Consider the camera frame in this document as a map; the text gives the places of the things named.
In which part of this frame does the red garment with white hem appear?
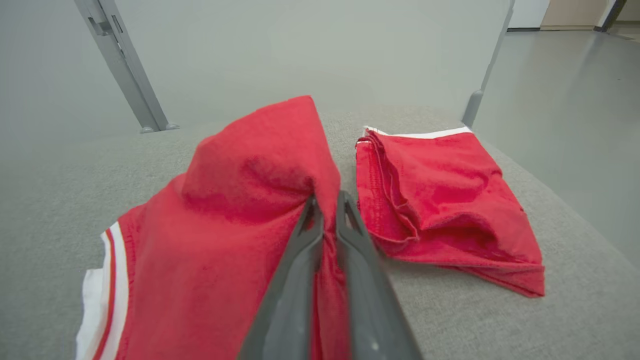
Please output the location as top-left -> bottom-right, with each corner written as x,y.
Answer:
355,126 -> 546,299

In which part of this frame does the red shirt with striped sleeves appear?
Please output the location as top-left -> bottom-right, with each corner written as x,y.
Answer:
75,95 -> 353,360

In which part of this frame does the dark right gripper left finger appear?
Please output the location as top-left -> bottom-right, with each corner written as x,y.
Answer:
237,195 -> 326,360

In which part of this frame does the beige wooden cabinet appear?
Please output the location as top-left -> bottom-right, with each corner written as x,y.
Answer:
540,0 -> 614,30

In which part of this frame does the grey rounded partition leg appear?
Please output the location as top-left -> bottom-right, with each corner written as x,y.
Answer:
462,0 -> 516,129

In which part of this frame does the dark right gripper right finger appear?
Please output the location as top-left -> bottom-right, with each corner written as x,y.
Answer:
335,190 -> 424,360

